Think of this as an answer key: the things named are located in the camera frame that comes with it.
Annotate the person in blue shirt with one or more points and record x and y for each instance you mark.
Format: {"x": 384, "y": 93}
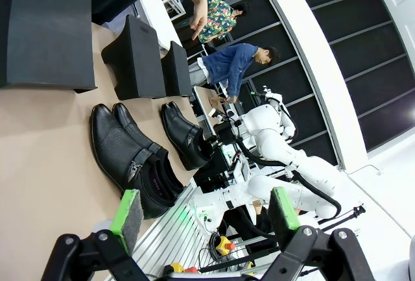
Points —
{"x": 227, "y": 63}

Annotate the black leather buckle shoe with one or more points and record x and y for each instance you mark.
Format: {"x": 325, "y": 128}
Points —
{"x": 176, "y": 108}
{"x": 129, "y": 123}
{"x": 181, "y": 138}
{"x": 113, "y": 144}

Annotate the black shoe stand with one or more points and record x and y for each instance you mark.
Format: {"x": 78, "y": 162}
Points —
{"x": 139, "y": 63}
{"x": 178, "y": 70}
{"x": 48, "y": 34}

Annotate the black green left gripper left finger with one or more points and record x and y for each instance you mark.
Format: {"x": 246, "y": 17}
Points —
{"x": 128, "y": 209}

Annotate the person in floral shirt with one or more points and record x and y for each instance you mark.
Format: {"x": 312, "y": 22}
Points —
{"x": 217, "y": 18}

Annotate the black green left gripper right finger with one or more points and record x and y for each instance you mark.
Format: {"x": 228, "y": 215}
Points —
{"x": 282, "y": 213}

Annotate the aluminium profile table frame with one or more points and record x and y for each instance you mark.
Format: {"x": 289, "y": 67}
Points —
{"x": 168, "y": 229}

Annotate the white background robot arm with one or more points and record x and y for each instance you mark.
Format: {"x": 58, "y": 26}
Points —
{"x": 272, "y": 94}

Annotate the brown background table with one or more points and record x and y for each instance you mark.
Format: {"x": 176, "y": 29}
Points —
{"x": 207, "y": 109}

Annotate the person's left hand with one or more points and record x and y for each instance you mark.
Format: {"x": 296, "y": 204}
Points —
{"x": 199, "y": 16}

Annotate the yellow red emergency stop button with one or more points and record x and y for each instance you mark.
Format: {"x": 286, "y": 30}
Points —
{"x": 224, "y": 246}
{"x": 178, "y": 268}

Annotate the white table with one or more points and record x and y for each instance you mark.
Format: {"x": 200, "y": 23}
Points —
{"x": 159, "y": 18}

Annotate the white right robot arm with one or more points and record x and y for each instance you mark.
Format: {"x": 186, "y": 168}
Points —
{"x": 275, "y": 144}

